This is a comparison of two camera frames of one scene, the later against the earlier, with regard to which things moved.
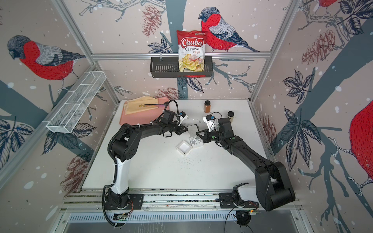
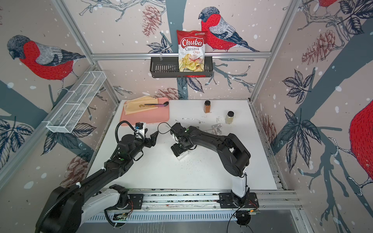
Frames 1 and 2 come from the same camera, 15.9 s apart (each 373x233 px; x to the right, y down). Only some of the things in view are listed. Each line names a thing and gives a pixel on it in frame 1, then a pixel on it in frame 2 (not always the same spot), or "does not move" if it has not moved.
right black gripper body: [214, 136] → [178, 149]
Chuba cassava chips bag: [191, 49] does not move
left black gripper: [181, 129] → [148, 144]
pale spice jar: [230, 114] does not move
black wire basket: [169, 67] does not move
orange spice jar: [207, 107] does not move
